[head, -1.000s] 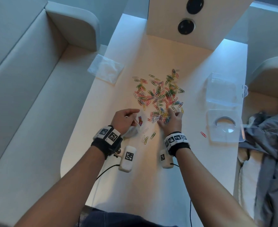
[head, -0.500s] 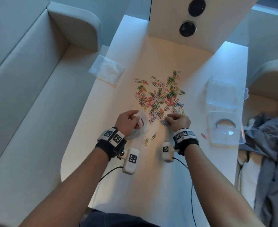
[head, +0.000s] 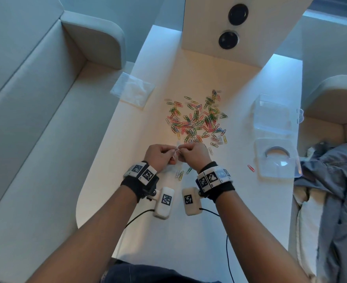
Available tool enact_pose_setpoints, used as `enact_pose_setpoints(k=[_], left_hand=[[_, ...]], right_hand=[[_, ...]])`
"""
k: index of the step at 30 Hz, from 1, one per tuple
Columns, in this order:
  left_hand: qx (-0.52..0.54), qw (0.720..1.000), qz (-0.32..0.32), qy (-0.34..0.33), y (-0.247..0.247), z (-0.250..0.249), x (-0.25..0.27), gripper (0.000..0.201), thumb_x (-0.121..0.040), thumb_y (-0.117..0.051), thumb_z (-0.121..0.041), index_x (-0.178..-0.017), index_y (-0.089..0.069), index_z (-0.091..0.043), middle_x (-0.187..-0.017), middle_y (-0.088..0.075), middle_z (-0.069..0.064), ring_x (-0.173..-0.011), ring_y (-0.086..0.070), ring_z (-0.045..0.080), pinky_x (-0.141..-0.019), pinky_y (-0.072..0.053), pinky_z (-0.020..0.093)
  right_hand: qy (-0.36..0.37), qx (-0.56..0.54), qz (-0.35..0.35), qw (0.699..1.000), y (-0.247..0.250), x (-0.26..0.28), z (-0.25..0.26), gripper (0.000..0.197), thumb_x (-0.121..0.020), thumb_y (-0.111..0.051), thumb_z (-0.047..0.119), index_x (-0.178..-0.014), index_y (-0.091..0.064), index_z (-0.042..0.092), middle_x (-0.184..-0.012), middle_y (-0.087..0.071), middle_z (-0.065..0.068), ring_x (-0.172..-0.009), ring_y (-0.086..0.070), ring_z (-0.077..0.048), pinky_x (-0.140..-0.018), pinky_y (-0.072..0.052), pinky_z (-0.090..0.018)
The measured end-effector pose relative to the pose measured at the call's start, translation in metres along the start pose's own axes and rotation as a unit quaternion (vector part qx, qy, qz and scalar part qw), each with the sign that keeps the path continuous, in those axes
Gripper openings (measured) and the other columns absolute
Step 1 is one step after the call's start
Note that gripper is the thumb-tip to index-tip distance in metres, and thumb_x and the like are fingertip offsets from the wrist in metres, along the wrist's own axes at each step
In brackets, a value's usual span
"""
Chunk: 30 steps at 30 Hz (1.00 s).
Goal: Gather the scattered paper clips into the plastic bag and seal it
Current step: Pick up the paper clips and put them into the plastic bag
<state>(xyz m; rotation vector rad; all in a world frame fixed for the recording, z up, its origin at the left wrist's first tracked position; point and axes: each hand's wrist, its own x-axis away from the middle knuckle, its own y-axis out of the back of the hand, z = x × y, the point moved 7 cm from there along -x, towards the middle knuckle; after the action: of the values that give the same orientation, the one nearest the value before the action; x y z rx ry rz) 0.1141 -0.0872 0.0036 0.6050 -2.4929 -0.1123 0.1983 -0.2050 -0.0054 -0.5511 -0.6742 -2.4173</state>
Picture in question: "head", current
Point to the person's left hand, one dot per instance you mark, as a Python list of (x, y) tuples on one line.
[(157, 154)]

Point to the person's right hand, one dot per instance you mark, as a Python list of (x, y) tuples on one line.
[(197, 157)]

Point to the person's left fingers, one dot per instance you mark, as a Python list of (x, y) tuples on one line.
[(172, 153)]

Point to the person's right fingers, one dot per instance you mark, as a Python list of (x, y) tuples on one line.
[(184, 153)]

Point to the white paper clip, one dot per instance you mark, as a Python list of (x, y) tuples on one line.
[(177, 149)]

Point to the person's right forearm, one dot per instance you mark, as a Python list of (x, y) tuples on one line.
[(250, 238)]

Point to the person's left forearm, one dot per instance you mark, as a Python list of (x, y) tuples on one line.
[(94, 229)]

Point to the pile of coloured paper clips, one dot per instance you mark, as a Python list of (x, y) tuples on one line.
[(197, 119)]

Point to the marker wristband on left wrist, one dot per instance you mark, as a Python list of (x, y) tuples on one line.
[(140, 175)]

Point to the marker wristband on wrist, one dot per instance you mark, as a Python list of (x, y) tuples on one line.
[(140, 175), (213, 181)]

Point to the marker wristband on right wrist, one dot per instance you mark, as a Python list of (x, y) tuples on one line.
[(213, 181)]

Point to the red paper clip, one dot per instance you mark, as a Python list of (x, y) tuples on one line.
[(251, 168)]

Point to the clear plastic bag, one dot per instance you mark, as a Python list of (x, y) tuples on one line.
[(132, 88)]

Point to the clear plastic box lid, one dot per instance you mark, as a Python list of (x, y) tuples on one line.
[(276, 159)]

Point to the clear plastic box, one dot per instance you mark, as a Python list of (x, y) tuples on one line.
[(275, 116)]

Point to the black round grommet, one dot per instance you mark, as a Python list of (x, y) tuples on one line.
[(238, 14), (228, 40)]

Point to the person's blue jeans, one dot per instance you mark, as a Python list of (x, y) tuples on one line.
[(150, 274)]

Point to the wooden panel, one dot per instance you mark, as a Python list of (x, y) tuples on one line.
[(250, 41)]

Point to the white cushion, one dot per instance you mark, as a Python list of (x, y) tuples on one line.
[(307, 229)]

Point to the long beige sofa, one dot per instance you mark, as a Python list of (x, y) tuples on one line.
[(29, 114)]

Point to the beige armchair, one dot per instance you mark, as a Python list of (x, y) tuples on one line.
[(329, 114)]

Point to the blue denim garment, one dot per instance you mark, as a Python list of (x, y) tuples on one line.
[(335, 197)]

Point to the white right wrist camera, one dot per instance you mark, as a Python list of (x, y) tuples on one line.
[(191, 201)]

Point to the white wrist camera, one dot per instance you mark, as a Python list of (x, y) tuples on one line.
[(191, 201), (164, 203)]

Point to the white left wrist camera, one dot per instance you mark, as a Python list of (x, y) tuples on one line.
[(164, 203)]

